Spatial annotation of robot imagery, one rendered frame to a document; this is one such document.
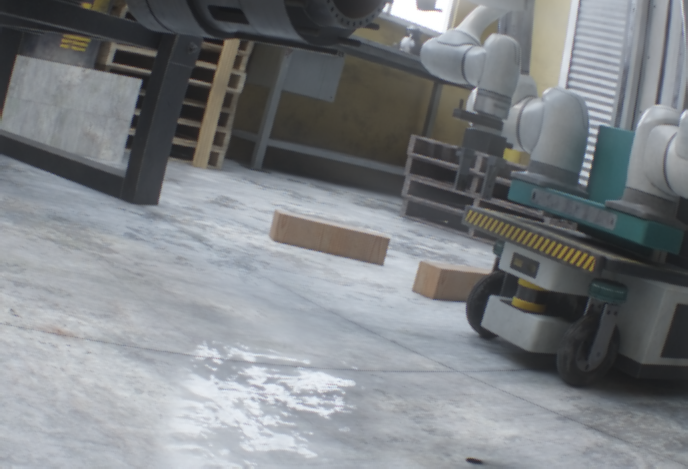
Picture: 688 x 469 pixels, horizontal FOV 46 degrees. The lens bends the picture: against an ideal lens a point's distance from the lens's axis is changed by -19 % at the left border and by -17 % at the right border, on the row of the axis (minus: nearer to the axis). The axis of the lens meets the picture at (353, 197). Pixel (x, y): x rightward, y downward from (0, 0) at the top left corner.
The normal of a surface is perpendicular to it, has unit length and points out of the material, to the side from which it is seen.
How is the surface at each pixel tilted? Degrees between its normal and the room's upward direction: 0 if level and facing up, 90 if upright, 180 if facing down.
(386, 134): 90
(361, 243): 90
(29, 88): 90
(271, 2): 138
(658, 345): 90
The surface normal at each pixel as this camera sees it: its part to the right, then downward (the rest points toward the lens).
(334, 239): 0.22, 0.13
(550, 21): -0.77, -0.15
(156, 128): 0.91, 0.26
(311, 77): 0.59, 0.21
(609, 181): -0.90, -0.20
